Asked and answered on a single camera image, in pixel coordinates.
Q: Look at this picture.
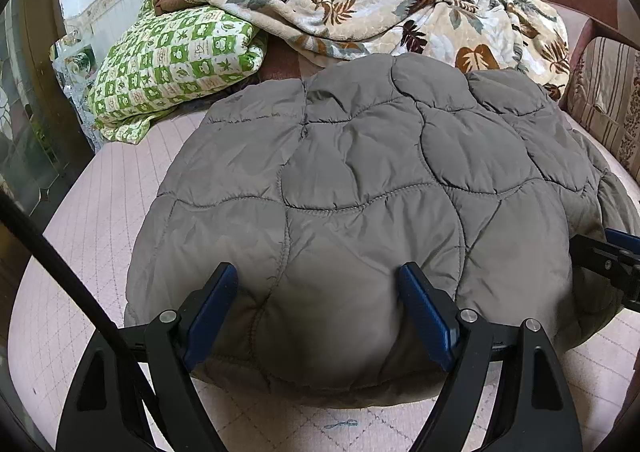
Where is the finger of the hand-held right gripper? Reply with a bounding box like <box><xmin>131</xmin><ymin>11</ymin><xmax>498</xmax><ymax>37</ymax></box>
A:
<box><xmin>570</xmin><ymin>227</ymin><xmax>640</xmax><ymax>313</ymax></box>

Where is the glass panel door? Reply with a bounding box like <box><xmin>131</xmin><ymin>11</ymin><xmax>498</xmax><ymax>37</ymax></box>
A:
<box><xmin>0</xmin><ymin>6</ymin><xmax>93</xmax><ymax>213</ymax></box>

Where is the striped beige cushion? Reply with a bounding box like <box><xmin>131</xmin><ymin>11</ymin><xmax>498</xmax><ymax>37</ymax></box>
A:
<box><xmin>567</xmin><ymin>36</ymin><xmax>640</xmax><ymax>180</ymax></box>

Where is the leaf print fleece blanket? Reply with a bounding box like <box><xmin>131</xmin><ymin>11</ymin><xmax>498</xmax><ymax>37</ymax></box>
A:
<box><xmin>181</xmin><ymin>0</ymin><xmax>571</xmax><ymax>100</ymax></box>

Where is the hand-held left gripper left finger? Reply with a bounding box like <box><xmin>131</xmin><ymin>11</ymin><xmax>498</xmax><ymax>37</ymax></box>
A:
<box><xmin>55</xmin><ymin>262</ymin><xmax>240</xmax><ymax>452</ymax></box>

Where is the clear plastic wrapped item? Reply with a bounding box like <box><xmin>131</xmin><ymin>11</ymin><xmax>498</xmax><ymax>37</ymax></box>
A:
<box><xmin>50</xmin><ymin>34</ymin><xmax>101</xmax><ymax>153</ymax></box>

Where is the green checked pillow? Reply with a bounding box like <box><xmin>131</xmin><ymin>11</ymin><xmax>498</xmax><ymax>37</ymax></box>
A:
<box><xmin>87</xmin><ymin>0</ymin><xmax>269</xmax><ymax>145</ymax></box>

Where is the grey quilted hooded jacket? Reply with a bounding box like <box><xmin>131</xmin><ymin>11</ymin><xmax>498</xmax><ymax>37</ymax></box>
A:
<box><xmin>124</xmin><ymin>53</ymin><xmax>640</xmax><ymax>395</ymax></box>

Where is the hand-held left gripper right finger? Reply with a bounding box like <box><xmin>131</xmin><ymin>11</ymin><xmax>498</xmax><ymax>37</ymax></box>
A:
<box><xmin>398</xmin><ymin>262</ymin><xmax>583</xmax><ymax>452</ymax></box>

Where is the black cable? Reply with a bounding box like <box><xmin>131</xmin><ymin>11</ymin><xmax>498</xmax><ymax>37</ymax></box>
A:
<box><xmin>0</xmin><ymin>191</ymin><xmax>168</xmax><ymax>443</ymax></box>

